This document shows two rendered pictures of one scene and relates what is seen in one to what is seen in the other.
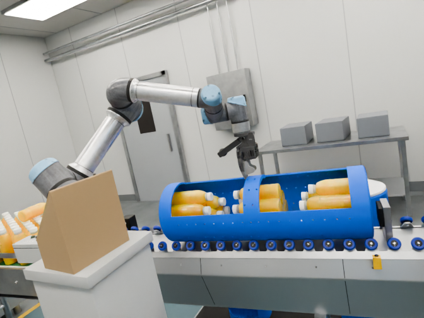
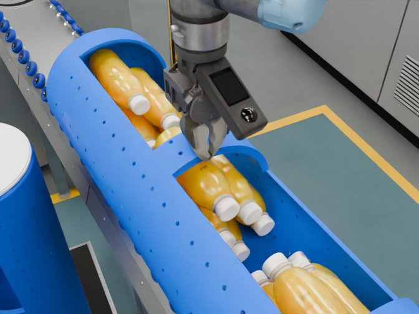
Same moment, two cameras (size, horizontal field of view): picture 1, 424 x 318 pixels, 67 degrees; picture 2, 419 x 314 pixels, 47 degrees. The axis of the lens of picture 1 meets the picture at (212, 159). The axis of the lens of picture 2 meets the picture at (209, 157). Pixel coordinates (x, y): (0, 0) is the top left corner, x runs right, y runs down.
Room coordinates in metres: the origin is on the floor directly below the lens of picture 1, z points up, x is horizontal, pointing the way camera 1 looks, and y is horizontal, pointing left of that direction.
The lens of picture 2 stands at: (1.81, 0.19, 1.77)
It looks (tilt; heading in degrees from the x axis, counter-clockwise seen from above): 44 degrees down; 215
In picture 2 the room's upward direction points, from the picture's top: straight up
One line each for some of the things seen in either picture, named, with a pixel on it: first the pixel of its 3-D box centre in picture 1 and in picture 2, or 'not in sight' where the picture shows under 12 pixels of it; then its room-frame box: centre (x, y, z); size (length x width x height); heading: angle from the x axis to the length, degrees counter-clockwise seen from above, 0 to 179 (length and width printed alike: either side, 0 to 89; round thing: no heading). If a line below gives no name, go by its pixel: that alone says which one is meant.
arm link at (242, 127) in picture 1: (241, 127); (198, 27); (1.36, -0.15, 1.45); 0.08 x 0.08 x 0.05
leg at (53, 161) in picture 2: not in sight; (50, 148); (0.96, -1.29, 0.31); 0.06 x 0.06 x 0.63; 67
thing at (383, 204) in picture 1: (384, 221); not in sight; (1.16, -0.61, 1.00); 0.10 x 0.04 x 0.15; 157
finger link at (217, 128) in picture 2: (248, 170); (209, 129); (1.34, -0.14, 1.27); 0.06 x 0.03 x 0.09; 67
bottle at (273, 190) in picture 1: (258, 193); (195, 171); (1.34, -0.17, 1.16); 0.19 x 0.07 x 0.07; 67
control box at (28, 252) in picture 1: (38, 248); not in sight; (1.49, 0.92, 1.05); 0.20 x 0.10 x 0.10; 67
